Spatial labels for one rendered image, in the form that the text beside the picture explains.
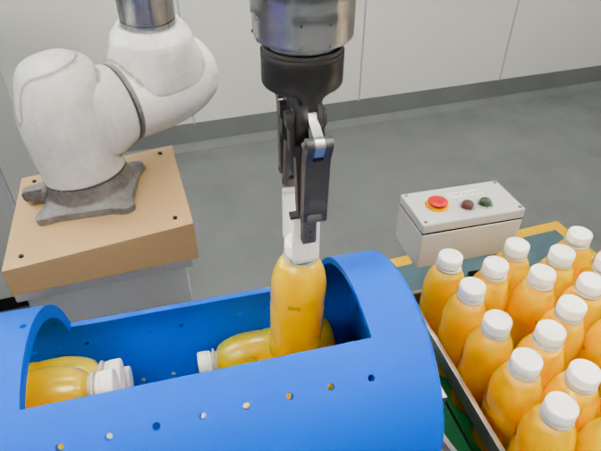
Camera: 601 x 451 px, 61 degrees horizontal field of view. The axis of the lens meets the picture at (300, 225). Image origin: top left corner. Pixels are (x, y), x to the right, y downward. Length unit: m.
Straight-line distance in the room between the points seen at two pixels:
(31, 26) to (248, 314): 2.65
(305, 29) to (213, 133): 3.06
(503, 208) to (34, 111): 0.82
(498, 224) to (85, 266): 0.74
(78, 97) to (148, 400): 0.58
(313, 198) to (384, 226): 2.24
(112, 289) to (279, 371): 0.59
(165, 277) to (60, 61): 0.43
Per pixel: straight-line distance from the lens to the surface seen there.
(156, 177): 1.10
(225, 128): 3.48
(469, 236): 0.98
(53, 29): 3.23
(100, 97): 0.98
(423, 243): 0.94
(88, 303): 1.09
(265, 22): 0.44
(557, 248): 0.95
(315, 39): 0.44
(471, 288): 0.82
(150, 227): 0.96
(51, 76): 0.96
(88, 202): 1.03
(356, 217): 2.76
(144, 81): 1.01
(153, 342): 0.78
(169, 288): 1.08
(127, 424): 0.53
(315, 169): 0.47
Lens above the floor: 1.64
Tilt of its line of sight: 37 degrees down
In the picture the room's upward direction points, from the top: straight up
